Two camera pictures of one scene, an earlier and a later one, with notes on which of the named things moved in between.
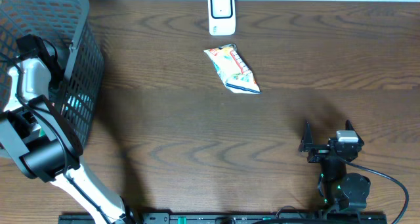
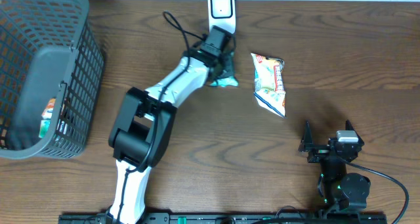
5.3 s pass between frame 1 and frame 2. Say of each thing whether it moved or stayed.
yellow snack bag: moved
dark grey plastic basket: stayed
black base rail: stayed
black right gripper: stayed
